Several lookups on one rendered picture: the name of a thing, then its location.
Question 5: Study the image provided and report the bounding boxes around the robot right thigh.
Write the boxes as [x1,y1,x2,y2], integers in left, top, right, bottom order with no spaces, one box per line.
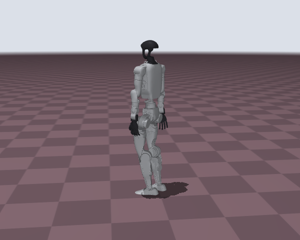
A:
[145,113,163,157]

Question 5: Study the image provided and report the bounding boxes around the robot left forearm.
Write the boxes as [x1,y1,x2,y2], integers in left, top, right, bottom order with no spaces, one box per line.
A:
[130,90,140,120]

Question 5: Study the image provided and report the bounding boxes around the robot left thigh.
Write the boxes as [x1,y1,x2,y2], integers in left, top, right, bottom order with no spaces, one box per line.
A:
[133,113,152,160]

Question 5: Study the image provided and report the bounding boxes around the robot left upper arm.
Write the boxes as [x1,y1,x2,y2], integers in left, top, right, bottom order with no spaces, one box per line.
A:
[133,65,147,97]

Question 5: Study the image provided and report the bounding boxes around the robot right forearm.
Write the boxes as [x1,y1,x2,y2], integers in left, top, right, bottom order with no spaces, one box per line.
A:
[157,91,165,113]

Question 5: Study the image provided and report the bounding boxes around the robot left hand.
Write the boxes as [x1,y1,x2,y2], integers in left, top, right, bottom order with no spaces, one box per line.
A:
[129,115,140,136]

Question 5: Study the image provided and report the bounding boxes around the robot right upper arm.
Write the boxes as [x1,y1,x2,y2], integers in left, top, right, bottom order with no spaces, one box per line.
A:
[160,64,166,93]

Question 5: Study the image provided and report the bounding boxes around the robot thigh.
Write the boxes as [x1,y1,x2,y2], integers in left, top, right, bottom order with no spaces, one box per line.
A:
[133,113,152,160]
[145,113,163,157]

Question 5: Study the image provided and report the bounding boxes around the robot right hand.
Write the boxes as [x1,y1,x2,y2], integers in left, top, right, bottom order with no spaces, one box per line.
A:
[157,108,168,130]

